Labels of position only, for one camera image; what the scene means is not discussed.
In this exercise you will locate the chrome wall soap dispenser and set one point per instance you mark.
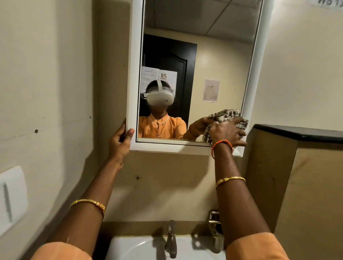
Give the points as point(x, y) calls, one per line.
point(214, 225)

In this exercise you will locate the person's left thumb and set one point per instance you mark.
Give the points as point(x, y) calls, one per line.
point(130, 136)

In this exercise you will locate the orange right sleeve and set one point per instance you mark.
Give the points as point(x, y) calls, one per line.
point(257, 247)

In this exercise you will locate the orange left sleeve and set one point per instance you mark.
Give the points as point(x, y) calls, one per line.
point(61, 251)

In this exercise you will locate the chrome sink faucet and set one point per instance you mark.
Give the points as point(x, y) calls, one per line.
point(171, 241)

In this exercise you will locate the white ceramic sink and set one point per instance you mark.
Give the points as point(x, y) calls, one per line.
point(134, 249)

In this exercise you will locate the person's left hand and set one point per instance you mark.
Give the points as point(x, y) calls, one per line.
point(118, 150)

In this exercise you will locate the white framed mirror cabinet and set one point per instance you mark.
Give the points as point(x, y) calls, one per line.
point(193, 67)

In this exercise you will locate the orange sleeve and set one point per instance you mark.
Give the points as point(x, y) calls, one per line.
point(257, 247)
point(61, 251)

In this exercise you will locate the person's left forearm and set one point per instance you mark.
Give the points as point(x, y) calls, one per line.
point(88, 192)

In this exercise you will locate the gold bangle with red beads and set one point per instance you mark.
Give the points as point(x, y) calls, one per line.
point(89, 201)

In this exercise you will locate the person's right hand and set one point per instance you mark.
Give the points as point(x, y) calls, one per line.
point(222, 131)

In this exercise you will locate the person's right forearm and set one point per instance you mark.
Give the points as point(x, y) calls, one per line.
point(235, 203)

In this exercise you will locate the white paper label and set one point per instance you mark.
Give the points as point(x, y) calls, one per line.
point(325, 3)

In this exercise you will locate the checked cleaning cloth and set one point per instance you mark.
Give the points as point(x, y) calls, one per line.
point(222, 114)

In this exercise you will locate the white flush plate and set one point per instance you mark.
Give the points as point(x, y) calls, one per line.
point(13, 198)

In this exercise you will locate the person's right fingers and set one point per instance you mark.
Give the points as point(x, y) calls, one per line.
point(238, 131)

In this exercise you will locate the plain gold bangle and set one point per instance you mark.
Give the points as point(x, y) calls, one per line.
point(230, 179)

